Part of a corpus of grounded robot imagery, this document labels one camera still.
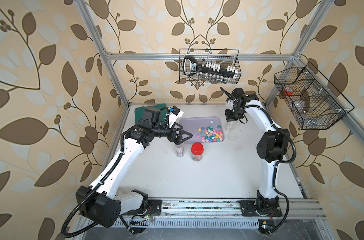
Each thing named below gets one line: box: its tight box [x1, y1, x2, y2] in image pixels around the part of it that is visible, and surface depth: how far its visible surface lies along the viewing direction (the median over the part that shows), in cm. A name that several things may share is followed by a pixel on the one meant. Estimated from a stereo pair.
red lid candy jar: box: [191, 142, 204, 162], surface depth 86 cm
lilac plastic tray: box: [179, 116, 225, 143], surface depth 107 cm
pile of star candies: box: [196, 125, 224, 143], surface depth 104 cm
